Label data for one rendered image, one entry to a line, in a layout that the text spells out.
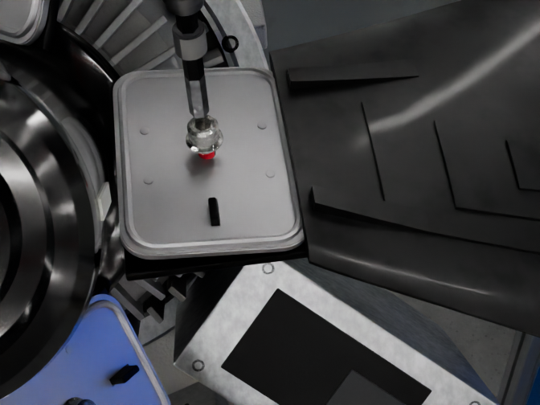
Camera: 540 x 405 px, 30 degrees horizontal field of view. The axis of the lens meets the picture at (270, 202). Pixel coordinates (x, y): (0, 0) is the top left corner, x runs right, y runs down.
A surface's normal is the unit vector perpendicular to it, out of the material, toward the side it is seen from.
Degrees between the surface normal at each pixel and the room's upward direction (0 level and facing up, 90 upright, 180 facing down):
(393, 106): 6
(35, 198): 50
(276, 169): 7
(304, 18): 90
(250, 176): 7
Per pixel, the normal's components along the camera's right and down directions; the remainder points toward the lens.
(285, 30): 0.13, 0.78
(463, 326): -0.04, -0.61
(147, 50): 0.15, 0.15
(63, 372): 0.74, -0.20
